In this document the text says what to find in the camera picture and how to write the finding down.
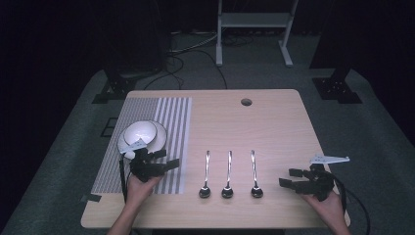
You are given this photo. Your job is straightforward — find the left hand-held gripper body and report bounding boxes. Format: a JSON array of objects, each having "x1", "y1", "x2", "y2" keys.
[{"x1": 118, "y1": 138, "x2": 164, "y2": 183}]

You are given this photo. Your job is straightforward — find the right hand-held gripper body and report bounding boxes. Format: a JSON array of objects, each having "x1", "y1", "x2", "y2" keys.
[{"x1": 300, "y1": 154, "x2": 351, "y2": 202}]

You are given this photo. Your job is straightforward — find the person's left hand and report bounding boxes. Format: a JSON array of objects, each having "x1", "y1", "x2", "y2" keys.
[{"x1": 124, "y1": 174, "x2": 164, "y2": 206}]

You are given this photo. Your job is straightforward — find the person's right hand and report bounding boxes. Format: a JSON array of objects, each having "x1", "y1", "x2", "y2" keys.
[{"x1": 300, "y1": 190, "x2": 347, "y2": 227}]

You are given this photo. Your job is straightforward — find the white bowl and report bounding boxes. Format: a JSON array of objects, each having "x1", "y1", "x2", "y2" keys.
[
  {"x1": 122, "y1": 120, "x2": 159, "y2": 147},
  {"x1": 116, "y1": 119, "x2": 168, "y2": 157}
]

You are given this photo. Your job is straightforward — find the shiny metal spoon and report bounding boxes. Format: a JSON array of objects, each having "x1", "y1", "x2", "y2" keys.
[
  {"x1": 220, "y1": 150, "x2": 235, "y2": 200},
  {"x1": 198, "y1": 150, "x2": 212, "y2": 200},
  {"x1": 250, "y1": 149, "x2": 264, "y2": 200}
]

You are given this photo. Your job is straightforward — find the grey striped placemat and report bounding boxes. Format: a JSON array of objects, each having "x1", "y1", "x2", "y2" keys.
[{"x1": 90, "y1": 96, "x2": 193, "y2": 196}]

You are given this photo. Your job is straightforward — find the black tape strip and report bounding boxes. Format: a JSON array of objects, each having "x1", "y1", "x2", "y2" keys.
[{"x1": 80, "y1": 193, "x2": 103, "y2": 204}]

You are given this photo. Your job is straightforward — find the black stand base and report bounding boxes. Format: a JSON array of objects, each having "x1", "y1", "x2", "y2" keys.
[
  {"x1": 91, "y1": 63, "x2": 165, "y2": 105},
  {"x1": 308, "y1": 0, "x2": 363, "y2": 105}
]

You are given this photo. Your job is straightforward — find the white metal stand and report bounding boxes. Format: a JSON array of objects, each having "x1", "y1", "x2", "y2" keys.
[{"x1": 215, "y1": 0, "x2": 300, "y2": 69}]

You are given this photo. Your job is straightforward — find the left hand-held gripper black cable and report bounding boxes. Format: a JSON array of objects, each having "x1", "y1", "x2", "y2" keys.
[{"x1": 118, "y1": 153, "x2": 131, "y2": 204}]

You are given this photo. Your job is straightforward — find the hand-held gripper black cable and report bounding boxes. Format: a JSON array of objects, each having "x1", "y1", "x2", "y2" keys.
[
  {"x1": 118, "y1": 153, "x2": 131, "y2": 204},
  {"x1": 331, "y1": 174, "x2": 372, "y2": 235}
]

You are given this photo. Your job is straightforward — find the right hand-held gripper black cable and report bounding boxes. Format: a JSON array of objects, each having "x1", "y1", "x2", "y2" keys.
[{"x1": 331, "y1": 174, "x2": 372, "y2": 235}]

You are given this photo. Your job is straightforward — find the black square floor frame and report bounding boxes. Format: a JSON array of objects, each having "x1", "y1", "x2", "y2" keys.
[{"x1": 100, "y1": 117, "x2": 119, "y2": 138}]

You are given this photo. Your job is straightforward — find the black floor cable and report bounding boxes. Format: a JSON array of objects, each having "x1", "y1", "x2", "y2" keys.
[
  {"x1": 143, "y1": 54, "x2": 186, "y2": 91},
  {"x1": 169, "y1": 48, "x2": 229, "y2": 90}
]

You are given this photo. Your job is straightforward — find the grey floor cable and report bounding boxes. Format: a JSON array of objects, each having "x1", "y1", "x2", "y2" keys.
[{"x1": 168, "y1": 31, "x2": 219, "y2": 55}]

